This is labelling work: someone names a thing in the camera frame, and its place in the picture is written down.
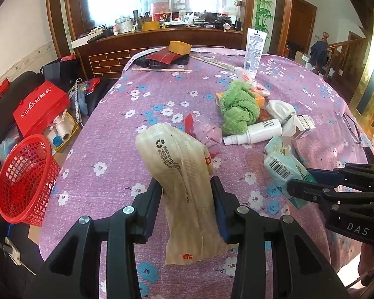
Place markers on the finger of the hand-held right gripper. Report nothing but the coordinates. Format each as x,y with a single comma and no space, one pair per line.
321,176
305,190

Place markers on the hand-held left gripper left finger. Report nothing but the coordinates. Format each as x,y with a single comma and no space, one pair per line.
154,201

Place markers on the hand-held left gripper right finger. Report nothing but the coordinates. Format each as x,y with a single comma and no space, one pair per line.
219,207

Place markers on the beige paper bag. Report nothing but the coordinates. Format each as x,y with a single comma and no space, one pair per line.
180,177

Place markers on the light green tissue packet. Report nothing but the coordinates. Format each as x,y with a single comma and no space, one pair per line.
280,162

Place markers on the pink plastic wrapper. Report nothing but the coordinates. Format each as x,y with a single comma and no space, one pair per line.
205,132

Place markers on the white tissue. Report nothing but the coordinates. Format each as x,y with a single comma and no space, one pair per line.
279,107

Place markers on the green towel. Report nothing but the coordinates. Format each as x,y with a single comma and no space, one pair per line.
238,106

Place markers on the red mesh basket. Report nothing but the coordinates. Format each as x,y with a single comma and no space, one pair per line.
18,174

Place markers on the eyeglasses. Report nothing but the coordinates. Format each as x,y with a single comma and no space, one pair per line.
359,138

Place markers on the white cigarette box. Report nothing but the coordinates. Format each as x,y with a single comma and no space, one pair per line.
304,124

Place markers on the white spray bottle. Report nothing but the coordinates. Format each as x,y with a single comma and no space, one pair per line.
261,130

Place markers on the purple floral tablecloth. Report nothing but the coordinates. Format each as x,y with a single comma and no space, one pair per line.
112,137

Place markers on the orange box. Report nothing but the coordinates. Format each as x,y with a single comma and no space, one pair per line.
259,101

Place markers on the white paper roll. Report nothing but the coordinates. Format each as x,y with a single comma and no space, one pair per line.
65,129

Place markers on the white roll with blue end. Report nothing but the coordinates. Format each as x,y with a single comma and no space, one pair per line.
55,138

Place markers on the light blue cloth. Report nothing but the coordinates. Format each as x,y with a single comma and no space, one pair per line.
83,102

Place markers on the dark jacket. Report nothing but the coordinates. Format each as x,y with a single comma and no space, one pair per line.
318,54

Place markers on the white patterned ribbon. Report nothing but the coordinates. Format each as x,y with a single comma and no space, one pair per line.
78,106

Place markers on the wooden stair railing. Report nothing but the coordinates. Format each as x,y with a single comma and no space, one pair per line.
346,56

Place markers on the brown cardboard box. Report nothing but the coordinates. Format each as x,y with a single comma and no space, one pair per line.
36,235

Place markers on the clear plastic wrapper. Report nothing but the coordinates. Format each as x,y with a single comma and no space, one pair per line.
246,76

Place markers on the wooden chopsticks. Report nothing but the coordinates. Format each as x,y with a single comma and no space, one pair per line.
162,70

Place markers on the colourful plastic bag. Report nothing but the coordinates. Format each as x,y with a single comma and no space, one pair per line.
88,85

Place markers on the black flat case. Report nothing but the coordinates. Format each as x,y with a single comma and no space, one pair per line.
174,61

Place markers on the white lotion tube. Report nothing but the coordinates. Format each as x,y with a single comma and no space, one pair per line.
255,49

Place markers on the red packet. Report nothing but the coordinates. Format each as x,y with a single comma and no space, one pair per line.
162,56

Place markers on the long pale sticks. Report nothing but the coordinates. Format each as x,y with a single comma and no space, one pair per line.
212,61

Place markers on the red gift box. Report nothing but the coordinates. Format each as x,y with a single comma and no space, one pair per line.
40,106

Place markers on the white power strip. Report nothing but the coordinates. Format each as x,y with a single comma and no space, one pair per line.
11,250

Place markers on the wooden door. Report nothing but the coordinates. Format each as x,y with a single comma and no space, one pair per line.
300,21

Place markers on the yellow box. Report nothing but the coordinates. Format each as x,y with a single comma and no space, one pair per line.
180,47

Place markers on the holographic shopping bag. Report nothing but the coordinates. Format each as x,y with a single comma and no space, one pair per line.
7,146

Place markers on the dark navy paper bag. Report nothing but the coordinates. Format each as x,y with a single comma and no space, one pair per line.
59,70

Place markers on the wooden counter with brick pattern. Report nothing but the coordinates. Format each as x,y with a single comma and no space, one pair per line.
174,35

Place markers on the white flat box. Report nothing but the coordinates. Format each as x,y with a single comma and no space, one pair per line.
82,42

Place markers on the small yellow carton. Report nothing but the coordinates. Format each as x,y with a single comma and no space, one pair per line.
152,26

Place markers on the black leather sofa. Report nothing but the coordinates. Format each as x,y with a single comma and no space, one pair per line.
21,82

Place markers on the silver tin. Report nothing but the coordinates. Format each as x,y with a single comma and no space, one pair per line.
123,25

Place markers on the black flashlight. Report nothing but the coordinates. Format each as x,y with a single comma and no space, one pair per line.
136,20

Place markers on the black bag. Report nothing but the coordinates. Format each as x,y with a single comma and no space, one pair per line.
216,20

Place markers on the red printed box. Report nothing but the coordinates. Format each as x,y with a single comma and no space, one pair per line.
160,11

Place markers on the red cloth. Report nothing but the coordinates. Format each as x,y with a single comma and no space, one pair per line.
1,86

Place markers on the bamboo wall sticker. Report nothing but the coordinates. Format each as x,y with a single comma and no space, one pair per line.
262,6

